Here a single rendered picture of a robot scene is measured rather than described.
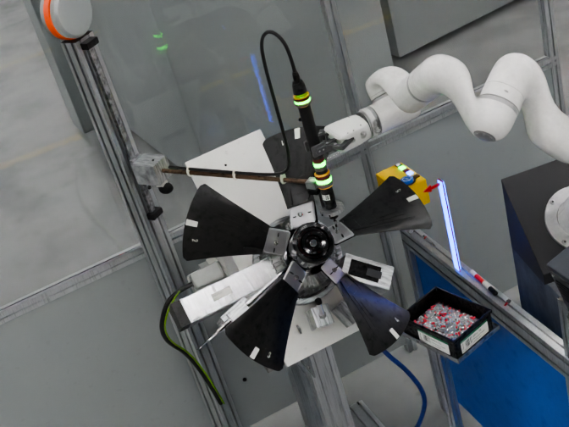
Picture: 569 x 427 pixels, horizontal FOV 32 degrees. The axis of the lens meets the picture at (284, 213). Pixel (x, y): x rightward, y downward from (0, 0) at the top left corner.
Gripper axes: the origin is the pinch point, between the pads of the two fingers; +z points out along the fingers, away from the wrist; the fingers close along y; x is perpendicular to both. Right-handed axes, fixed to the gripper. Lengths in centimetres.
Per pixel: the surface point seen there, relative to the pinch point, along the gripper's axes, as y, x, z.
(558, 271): -62, -24, -29
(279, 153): 20.8, -8.8, 3.5
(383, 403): 51, -146, -19
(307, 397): 32, -107, 15
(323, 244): -6.3, -25.5, 7.1
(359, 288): -10.1, -41.8, 1.6
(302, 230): -2.4, -20.8, 10.6
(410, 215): -6.8, -29.2, -20.0
